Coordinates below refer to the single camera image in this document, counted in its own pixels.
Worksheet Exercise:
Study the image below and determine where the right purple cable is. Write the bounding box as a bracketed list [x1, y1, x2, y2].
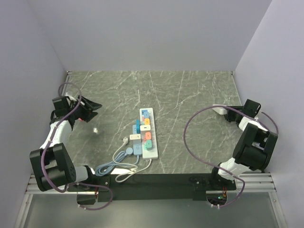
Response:
[183, 105, 279, 209]

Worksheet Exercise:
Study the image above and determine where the white triangular socket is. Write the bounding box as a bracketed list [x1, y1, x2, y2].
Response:
[212, 104, 227, 115]

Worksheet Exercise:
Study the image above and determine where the white adapter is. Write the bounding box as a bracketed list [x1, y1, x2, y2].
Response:
[129, 134, 141, 141]
[140, 125, 151, 132]

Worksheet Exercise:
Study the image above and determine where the yellow plug on strip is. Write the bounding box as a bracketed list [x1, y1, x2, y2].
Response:
[144, 118, 150, 125]

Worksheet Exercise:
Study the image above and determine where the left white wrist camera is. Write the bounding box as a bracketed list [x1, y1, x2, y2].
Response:
[65, 93, 78, 105]

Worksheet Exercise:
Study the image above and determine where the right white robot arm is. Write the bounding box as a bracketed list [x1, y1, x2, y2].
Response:
[208, 99, 278, 190]

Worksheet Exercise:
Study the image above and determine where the blue power cable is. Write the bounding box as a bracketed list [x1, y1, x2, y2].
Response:
[95, 147, 141, 177]

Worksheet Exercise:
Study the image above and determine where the teal plug on strip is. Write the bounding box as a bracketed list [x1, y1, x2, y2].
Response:
[144, 140, 153, 151]

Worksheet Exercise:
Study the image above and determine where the blue power strip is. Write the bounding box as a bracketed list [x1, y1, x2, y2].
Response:
[131, 125, 142, 156]

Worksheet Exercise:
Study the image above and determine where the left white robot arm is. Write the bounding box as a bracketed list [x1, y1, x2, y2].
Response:
[29, 95, 102, 192]

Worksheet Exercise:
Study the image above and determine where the white power cable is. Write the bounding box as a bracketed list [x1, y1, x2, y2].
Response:
[112, 137, 152, 183]

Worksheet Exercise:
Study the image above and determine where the white power strip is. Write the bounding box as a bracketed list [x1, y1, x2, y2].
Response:
[139, 108, 159, 160]

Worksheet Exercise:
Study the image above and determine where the blue plug on strip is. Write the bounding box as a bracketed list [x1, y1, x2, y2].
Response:
[142, 110, 149, 121]

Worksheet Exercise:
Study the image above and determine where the black base bar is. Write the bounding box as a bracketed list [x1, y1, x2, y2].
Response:
[66, 173, 238, 205]

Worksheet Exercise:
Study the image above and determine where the aluminium frame rail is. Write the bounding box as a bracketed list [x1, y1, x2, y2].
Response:
[25, 173, 72, 195]

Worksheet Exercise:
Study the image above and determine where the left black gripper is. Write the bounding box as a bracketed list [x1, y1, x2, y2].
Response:
[68, 95, 102, 123]

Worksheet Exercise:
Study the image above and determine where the coral plug on strip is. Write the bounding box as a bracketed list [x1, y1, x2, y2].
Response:
[144, 132, 152, 141]

